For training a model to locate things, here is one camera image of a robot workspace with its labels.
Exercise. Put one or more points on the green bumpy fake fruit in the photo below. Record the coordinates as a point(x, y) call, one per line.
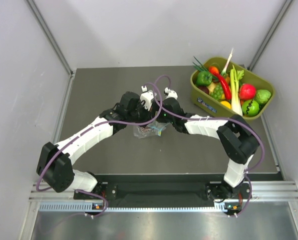
point(262, 96)

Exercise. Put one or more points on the grey slotted cable duct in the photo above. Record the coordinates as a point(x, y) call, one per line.
point(98, 206)

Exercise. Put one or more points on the red orange fake mango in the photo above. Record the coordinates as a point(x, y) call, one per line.
point(213, 70)

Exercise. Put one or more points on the clear zip top bag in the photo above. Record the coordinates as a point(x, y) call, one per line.
point(153, 129)

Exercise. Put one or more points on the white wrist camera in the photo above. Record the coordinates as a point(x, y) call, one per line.
point(169, 93)
point(146, 98)

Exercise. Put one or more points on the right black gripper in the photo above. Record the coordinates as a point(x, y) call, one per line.
point(160, 119)

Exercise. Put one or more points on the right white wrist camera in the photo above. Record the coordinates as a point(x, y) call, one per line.
point(169, 93)

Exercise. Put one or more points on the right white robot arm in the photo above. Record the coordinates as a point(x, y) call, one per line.
point(234, 133)

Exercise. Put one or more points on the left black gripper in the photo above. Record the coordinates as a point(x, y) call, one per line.
point(148, 114)

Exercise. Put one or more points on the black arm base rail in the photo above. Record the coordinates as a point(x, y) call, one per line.
point(168, 190)

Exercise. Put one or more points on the green fake bell pepper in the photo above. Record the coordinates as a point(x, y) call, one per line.
point(204, 78)

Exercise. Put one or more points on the green fake grape bunch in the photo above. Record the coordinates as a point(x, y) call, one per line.
point(218, 93)

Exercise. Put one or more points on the dark purple fake passionfruit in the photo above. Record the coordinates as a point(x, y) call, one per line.
point(204, 89)

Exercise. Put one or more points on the beige fake potato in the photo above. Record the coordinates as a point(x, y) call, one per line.
point(211, 87)

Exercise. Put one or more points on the red fake apple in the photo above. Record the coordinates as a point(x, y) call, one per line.
point(247, 92)

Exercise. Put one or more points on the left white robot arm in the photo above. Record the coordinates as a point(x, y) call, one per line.
point(56, 160)

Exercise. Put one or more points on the red fake chili pepper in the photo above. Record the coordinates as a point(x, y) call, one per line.
point(225, 86)

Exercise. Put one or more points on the olive green plastic bin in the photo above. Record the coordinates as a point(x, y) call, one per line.
point(215, 108)

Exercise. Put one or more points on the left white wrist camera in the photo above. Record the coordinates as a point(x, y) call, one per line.
point(146, 98)

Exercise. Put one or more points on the green fake watermelon ball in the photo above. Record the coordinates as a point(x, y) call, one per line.
point(250, 108)

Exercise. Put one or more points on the fake celery stalk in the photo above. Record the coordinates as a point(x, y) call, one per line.
point(236, 76)

